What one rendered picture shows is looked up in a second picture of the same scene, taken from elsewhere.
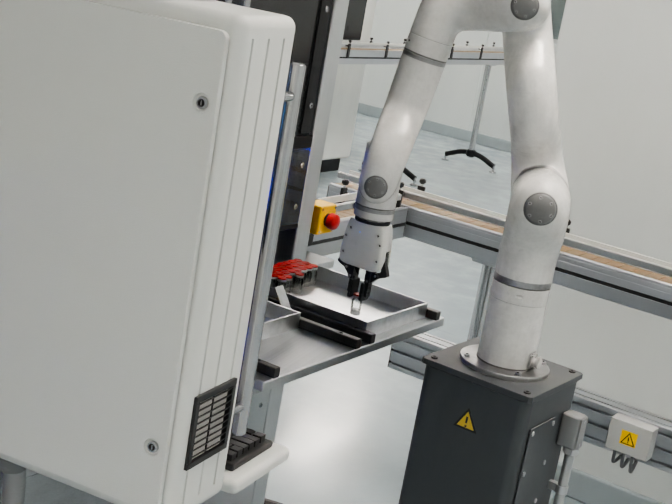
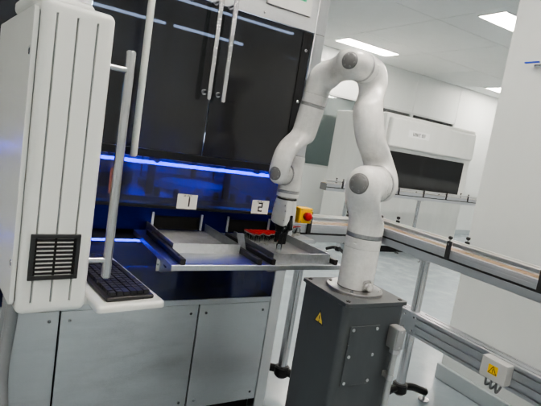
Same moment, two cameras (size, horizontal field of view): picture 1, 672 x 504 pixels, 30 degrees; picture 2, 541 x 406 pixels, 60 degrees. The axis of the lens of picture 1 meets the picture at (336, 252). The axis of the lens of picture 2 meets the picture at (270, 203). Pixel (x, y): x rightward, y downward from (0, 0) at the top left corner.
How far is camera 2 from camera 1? 1.34 m
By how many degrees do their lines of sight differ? 28
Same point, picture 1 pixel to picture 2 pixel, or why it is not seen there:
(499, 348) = (344, 275)
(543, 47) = (375, 93)
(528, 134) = (362, 142)
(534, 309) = (365, 251)
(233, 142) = (46, 74)
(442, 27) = (316, 84)
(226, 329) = (63, 198)
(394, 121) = (289, 138)
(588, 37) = (502, 148)
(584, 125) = (500, 196)
